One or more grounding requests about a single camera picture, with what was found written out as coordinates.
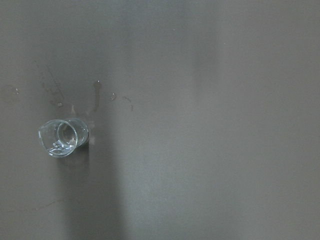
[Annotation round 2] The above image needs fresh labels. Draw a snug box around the clear glass cup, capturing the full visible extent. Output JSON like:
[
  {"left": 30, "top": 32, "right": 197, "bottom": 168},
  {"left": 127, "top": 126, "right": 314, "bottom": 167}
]
[{"left": 37, "top": 117, "right": 89, "bottom": 158}]

